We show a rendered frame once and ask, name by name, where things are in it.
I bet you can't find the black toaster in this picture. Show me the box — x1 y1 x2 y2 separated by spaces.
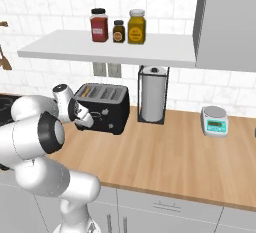
73 82 131 136

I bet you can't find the grey wall socket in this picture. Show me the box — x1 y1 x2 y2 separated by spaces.
92 61 107 78
106 62 123 79

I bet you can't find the white wall shelf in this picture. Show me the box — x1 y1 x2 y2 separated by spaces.
16 28 198 69

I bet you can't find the small brown jar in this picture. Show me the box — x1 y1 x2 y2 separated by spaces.
112 19 127 44

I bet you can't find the white kitchen scale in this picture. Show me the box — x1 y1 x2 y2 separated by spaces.
199 105 230 138

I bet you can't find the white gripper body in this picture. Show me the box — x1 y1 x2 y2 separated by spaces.
74 106 95 129

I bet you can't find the grey drawer front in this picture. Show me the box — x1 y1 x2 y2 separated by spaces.
116 188 225 227
98 185 118 209
217 206 256 233

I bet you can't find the red jar with black lid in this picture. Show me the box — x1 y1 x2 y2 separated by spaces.
89 7 110 43

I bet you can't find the grey wall cupboard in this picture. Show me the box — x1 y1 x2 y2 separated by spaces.
192 0 256 74

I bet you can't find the grey cupboard door handle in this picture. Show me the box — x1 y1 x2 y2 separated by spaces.
105 213 113 233
121 215 129 233

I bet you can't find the grey cupboard door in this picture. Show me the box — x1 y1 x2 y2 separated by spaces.
118 205 218 233
87 200 120 233

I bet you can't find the brown bread slice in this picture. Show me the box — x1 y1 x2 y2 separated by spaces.
80 86 91 98

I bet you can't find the grey drawer handle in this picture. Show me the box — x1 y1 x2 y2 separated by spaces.
152 201 183 212

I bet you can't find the yellow jar with white lid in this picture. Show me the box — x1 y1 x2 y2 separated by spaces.
127 8 147 46

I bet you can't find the black hob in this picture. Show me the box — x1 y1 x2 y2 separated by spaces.
0 93 25 127

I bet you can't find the white paper towel roll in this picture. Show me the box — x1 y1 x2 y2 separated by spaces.
141 65 167 123

